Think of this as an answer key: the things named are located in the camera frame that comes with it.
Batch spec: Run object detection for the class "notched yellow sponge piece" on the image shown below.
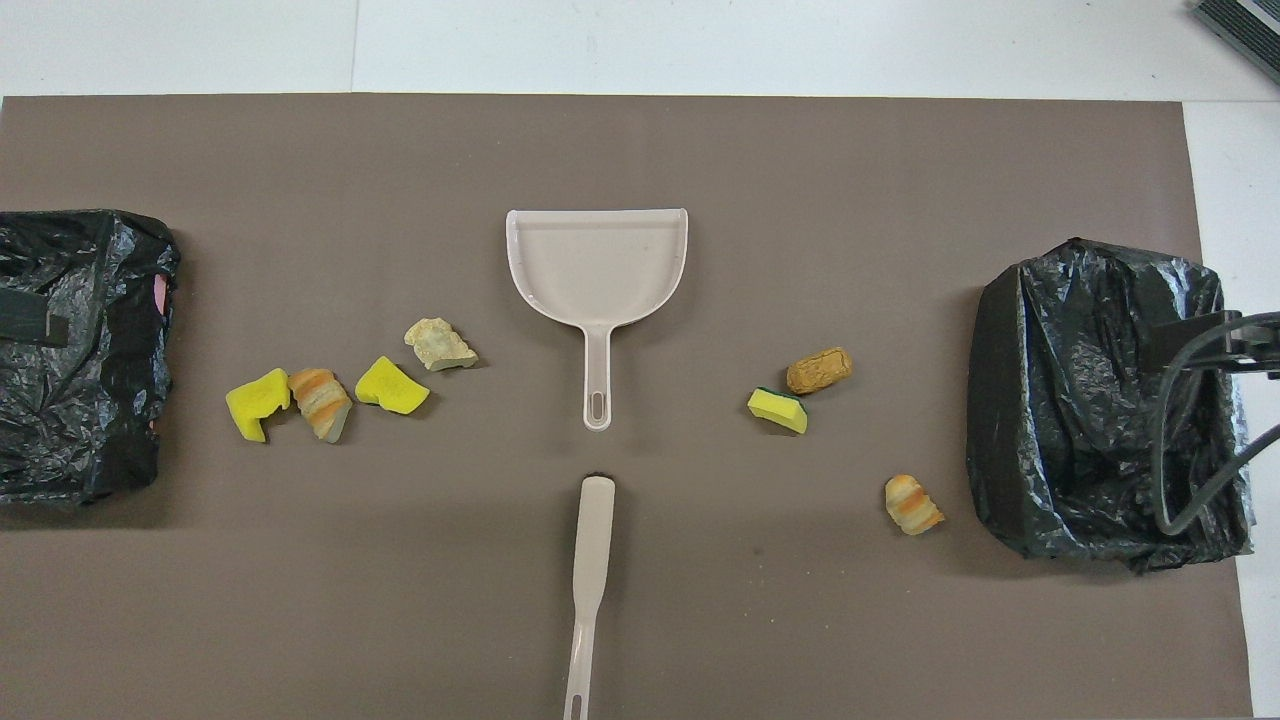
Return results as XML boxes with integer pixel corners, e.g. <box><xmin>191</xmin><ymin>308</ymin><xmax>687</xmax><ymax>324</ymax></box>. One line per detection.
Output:
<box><xmin>225</xmin><ymin>367</ymin><xmax>292</xmax><ymax>444</ymax></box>

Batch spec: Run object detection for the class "orange striped bread chunk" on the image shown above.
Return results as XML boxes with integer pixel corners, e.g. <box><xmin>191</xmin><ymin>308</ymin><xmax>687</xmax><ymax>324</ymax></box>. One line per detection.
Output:
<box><xmin>287</xmin><ymin>367</ymin><xmax>354</xmax><ymax>442</ymax></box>

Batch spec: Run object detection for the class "small orange striped croissant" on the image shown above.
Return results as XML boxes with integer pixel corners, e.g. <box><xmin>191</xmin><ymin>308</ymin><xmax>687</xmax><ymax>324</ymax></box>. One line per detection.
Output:
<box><xmin>884</xmin><ymin>473</ymin><xmax>946</xmax><ymax>537</ymax></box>

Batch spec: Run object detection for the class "yellow sponge with green backing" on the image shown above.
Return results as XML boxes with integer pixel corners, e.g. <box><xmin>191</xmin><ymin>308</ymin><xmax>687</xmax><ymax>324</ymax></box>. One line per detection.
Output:
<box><xmin>747</xmin><ymin>386</ymin><xmax>810</xmax><ymax>435</ymax></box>
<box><xmin>354</xmin><ymin>355</ymin><xmax>432</xmax><ymax>417</ymax></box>

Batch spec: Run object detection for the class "brown bread roll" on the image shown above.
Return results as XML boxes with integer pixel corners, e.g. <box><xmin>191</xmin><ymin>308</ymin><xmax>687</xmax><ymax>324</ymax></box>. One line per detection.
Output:
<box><xmin>785</xmin><ymin>346</ymin><xmax>855</xmax><ymax>396</ymax></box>

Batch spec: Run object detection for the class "pale ridged croissant piece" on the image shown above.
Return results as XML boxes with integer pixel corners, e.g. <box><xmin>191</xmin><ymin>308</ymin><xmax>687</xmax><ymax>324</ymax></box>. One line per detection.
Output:
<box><xmin>403</xmin><ymin>317</ymin><xmax>480</xmax><ymax>373</ymax></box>

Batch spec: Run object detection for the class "beige plastic dustpan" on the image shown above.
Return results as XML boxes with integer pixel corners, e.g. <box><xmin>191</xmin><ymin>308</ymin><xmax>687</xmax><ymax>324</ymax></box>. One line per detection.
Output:
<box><xmin>505</xmin><ymin>208</ymin><xmax>690</xmax><ymax>433</ymax></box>

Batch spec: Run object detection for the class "beige brush with black bristles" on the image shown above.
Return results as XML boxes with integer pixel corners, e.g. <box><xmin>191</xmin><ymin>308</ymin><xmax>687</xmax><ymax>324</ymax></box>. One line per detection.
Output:
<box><xmin>562</xmin><ymin>474</ymin><xmax>617</xmax><ymax>720</ymax></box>

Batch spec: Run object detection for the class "black bag over pink bin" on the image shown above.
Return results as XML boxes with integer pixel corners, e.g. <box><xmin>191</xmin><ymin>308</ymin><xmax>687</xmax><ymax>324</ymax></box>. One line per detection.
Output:
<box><xmin>0</xmin><ymin>208</ymin><xmax>183</xmax><ymax>506</ymax></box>

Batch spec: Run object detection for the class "black bag lined bin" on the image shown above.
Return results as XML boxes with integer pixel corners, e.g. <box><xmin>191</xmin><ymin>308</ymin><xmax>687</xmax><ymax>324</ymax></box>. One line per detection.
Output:
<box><xmin>966</xmin><ymin>237</ymin><xmax>1255</xmax><ymax>574</ymax></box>

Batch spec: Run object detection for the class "dark grey ribbed object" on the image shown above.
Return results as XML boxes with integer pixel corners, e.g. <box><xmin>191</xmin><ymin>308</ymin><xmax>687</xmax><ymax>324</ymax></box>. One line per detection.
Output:
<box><xmin>1190</xmin><ymin>0</ymin><xmax>1280</xmax><ymax>87</ymax></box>

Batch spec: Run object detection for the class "brown table mat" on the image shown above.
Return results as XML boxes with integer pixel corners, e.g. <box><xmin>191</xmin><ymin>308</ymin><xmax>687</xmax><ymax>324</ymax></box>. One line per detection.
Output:
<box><xmin>0</xmin><ymin>93</ymin><xmax>1256</xmax><ymax>720</ymax></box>

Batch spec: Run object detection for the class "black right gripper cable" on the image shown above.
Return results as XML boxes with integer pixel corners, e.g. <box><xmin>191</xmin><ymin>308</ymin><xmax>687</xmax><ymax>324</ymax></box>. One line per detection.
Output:
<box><xmin>1150</xmin><ymin>311</ymin><xmax>1280</xmax><ymax>537</ymax></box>

